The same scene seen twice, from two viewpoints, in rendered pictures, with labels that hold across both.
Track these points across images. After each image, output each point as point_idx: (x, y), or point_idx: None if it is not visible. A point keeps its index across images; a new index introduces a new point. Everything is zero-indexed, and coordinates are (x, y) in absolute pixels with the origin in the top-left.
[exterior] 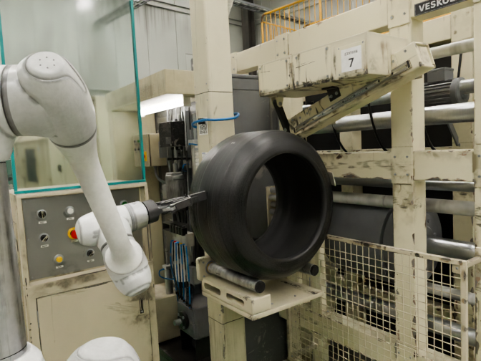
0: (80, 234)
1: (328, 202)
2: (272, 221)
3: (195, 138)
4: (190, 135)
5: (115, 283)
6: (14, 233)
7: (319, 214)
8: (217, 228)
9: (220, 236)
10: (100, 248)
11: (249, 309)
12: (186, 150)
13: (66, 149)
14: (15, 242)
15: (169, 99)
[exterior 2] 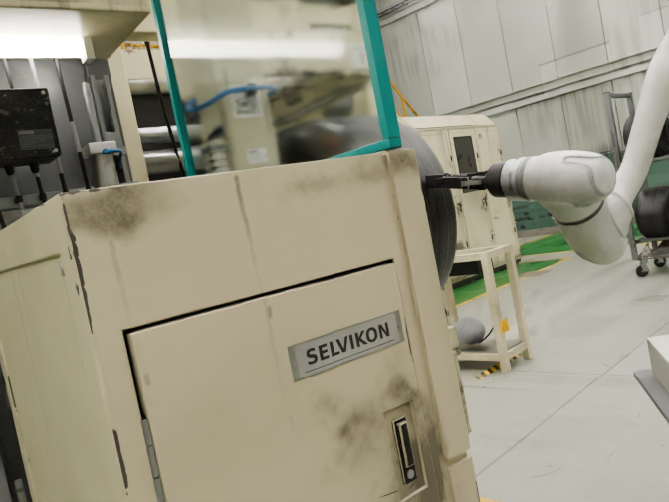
0: (615, 174)
1: None
2: None
3: (101, 141)
4: (76, 133)
5: (625, 239)
6: (373, 311)
7: None
8: (453, 224)
9: (454, 236)
10: (600, 201)
11: (454, 341)
12: (63, 173)
13: None
14: (383, 343)
15: (28, 31)
